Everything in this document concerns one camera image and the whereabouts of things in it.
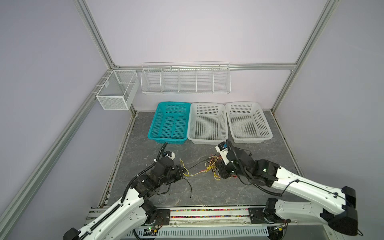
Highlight yellow cable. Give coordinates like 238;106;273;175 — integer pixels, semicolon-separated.
179;158;211;178

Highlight red yellow black cables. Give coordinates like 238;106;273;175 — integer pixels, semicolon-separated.
203;153;226;181

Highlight black cable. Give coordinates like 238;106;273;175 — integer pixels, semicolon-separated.
181;158;208;200

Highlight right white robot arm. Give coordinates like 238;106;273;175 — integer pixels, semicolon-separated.
216;140;362;236

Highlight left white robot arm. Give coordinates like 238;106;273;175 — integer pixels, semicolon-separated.
63;143;185;240

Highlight teal plastic basket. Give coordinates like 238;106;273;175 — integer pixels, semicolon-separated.
148;102;192;145

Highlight white plastic basket middle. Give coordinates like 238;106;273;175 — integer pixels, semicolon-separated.
187;103;229;145

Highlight white plastic basket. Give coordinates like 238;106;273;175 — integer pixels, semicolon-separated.
225;102;273;144
187;103;229;145

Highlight white plastic basket right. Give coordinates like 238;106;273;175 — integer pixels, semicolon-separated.
225;102;273;144

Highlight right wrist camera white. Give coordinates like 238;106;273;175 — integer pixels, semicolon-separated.
215;142;230;165

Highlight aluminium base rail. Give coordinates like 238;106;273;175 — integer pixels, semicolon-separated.
86;205;331;227

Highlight white slotted cable duct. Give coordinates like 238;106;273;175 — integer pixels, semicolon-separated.
136;226;270;240

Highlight white wire shelf rack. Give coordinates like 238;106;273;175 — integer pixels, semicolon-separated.
141;62;232;95

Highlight white mesh wall box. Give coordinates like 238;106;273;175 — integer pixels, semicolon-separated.
96;70;140;111

